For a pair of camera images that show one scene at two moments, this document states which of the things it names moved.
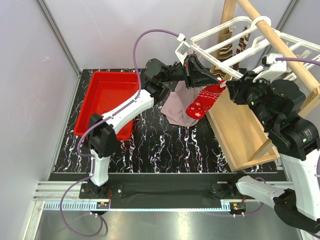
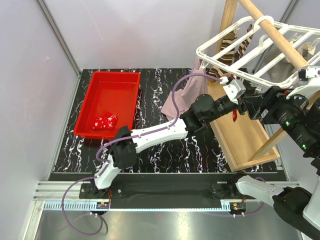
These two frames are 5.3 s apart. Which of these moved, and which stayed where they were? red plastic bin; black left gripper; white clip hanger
Moved: white clip hanger; black left gripper
Stayed: red plastic bin
